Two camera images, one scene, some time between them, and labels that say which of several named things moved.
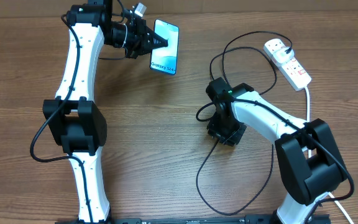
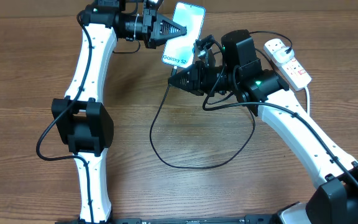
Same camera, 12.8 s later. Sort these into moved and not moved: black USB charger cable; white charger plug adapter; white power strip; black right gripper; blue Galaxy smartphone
Moved: black USB charger cable; black right gripper; blue Galaxy smartphone
Not moved: white power strip; white charger plug adapter
